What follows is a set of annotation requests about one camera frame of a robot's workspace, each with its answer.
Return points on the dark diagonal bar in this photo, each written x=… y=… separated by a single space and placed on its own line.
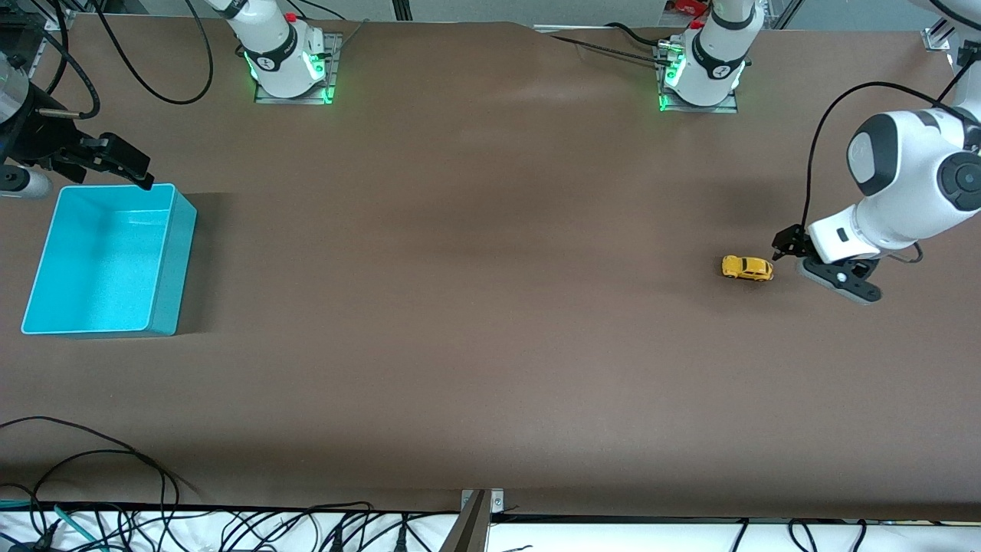
x=469 y=533

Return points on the black power plug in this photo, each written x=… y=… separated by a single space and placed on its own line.
x=402 y=539
x=335 y=541

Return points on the brown table cover sheet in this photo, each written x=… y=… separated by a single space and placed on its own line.
x=490 y=307

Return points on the red object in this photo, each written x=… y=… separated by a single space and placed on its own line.
x=686 y=6

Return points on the grey metal bracket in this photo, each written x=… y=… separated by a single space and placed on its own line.
x=497 y=502

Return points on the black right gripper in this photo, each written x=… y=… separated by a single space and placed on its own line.
x=34 y=140

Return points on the yellow toy beetle car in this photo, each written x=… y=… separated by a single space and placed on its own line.
x=747 y=267

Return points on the dark frame profile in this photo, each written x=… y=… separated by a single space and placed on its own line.
x=402 y=9

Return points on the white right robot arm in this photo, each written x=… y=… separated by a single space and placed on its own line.
x=268 y=46

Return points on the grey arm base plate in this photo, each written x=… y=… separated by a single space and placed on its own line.
x=336 y=69
x=724 y=109

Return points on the teal plastic bin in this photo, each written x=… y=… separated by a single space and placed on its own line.
x=100 y=268

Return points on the aluminium frame profile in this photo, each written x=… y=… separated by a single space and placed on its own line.
x=782 y=11
x=936 y=38

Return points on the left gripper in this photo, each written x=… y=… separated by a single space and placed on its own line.
x=792 y=242

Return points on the black equipment box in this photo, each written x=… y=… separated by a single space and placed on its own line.
x=19 y=34

